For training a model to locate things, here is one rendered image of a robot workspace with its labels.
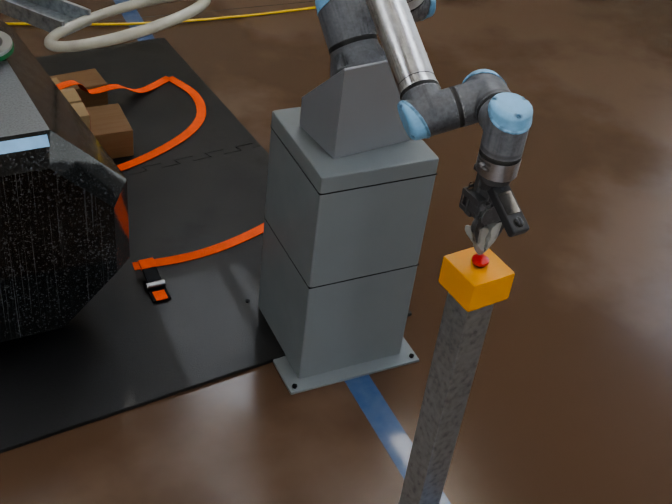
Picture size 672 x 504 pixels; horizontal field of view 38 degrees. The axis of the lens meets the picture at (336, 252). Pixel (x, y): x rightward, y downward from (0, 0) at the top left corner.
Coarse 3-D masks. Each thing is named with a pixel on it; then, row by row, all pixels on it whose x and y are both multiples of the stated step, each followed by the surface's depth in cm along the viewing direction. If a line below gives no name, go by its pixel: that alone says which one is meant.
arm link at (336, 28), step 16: (320, 0) 285; (336, 0) 282; (352, 0) 282; (320, 16) 287; (336, 16) 282; (352, 16) 282; (368, 16) 283; (336, 32) 283; (352, 32) 282; (368, 32) 284
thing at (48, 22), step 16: (0, 0) 293; (16, 0) 302; (32, 0) 302; (48, 0) 298; (64, 0) 295; (16, 16) 293; (32, 16) 289; (48, 16) 285; (64, 16) 296; (80, 16) 294
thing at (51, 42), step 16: (144, 0) 296; (160, 0) 295; (176, 0) 293; (208, 0) 272; (96, 16) 293; (176, 16) 259; (192, 16) 264; (64, 32) 284; (128, 32) 254; (144, 32) 255; (48, 48) 267; (64, 48) 260; (80, 48) 257; (96, 48) 257
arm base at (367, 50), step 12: (360, 36) 282; (372, 36) 285; (336, 48) 284; (348, 48) 282; (360, 48) 281; (372, 48) 282; (336, 60) 284; (348, 60) 281; (360, 60) 280; (372, 60) 280; (336, 72) 283
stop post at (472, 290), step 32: (448, 256) 220; (448, 288) 222; (480, 288) 214; (448, 320) 229; (480, 320) 226; (448, 352) 232; (480, 352) 234; (448, 384) 236; (448, 416) 245; (416, 448) 258; (448, 448) 255; (416, 480) 263
